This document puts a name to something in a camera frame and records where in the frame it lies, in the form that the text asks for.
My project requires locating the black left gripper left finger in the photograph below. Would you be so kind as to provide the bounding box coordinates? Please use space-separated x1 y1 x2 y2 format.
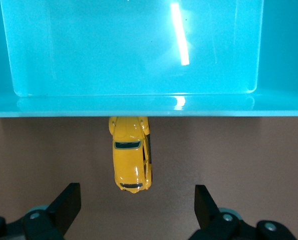
0 182 82 240

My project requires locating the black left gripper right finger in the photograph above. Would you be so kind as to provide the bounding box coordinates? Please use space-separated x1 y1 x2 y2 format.
188 184 298 240

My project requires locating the yellow beetle toy car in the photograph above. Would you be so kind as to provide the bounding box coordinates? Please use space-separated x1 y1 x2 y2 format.
108 116 153 195

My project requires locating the brown table mat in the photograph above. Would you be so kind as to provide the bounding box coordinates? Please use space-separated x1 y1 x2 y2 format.
0 116 298 240

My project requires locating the turquoise plastic bin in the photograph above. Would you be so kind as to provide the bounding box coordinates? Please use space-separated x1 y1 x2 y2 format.
0 0 298 118

